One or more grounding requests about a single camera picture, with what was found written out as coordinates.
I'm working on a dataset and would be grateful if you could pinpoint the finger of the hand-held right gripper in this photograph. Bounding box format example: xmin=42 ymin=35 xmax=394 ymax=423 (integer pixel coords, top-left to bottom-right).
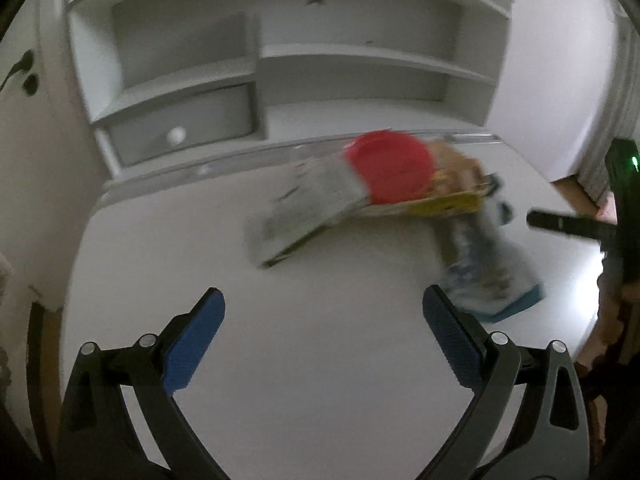
xmin=526 ymin=210 xmax=618 ymax=245

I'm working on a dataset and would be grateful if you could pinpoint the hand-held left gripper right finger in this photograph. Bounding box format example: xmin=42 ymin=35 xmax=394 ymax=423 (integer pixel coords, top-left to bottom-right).
xmin=420 ymin=285 xmax=598 ymax=480

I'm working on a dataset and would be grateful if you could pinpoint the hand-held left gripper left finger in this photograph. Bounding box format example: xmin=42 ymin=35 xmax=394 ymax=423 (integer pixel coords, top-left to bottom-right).
xmin=55 ymin=287 xmax=231 ymax=480

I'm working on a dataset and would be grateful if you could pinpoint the person's right hand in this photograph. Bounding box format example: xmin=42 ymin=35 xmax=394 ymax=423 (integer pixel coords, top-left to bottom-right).
xmin=575 ymin=255 xmax=626 ymax=378

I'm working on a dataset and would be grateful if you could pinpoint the grey drawer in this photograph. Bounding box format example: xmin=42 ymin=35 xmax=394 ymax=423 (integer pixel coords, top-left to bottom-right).
xmin=102 ymin=82 xmax=256 ymax=168

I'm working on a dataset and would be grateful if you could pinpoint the white shelf unit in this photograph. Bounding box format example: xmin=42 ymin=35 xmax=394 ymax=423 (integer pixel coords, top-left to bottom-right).
xmin=65 ymin=0 xmax=516 ymax=181

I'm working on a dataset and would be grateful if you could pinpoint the black wall plug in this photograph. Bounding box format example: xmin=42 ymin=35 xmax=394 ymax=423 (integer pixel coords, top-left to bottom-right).
xmin=0 ymin=50 xmax=41 ymax=96

